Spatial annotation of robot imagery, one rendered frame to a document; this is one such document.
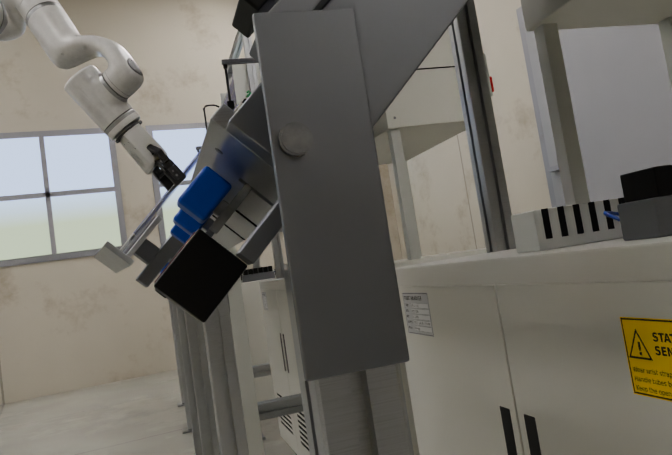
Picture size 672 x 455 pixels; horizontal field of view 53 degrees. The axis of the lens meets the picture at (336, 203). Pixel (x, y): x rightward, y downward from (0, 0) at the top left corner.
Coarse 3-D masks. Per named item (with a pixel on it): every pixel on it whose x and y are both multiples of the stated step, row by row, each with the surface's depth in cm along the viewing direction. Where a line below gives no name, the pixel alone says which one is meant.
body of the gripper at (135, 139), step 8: (128, 128) 149; (136, 128) 149; (120, 136) 149; (128, 136) 148; (136, 136) 148; (144, 136) 149; (128, 144) 150; (136, 144) 148; (144, 144) 149; (152, 144) 149; (128, 152) 155; (136, 152) 150; (144, 152) 148; (136, 160) 154; (144, 160) 149; (152, 160) 149; (144, 168) 154; (152, 168) 150
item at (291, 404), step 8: (256, 368) 244; (264, 368) 245; (256, 376) 244; (272, 400) 174; (280, 400) 172; (288, 400) 173; (296, 400) 173; (264, 408) 171; (272, 408) 173; (280, 408) 173; (288, 408) 173; (296, 408) 173; (264, 416) 171; (272, 416) 171
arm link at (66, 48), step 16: (32, 16) 154; (48, 16) 153; (64, 16) 155; (32, 32) 156; (48, 32) 152; (64, 32) 152; (48, 48) 152; (64, 48) 151; (80, 48) 150; (96, 48) 148; (112, 48) 148; (64, 64) 154; (80, 64) 157; (112, 64) 146; (128, 64) 147; (112, 80) 146; (128, 80) 147; (128, 96) 150
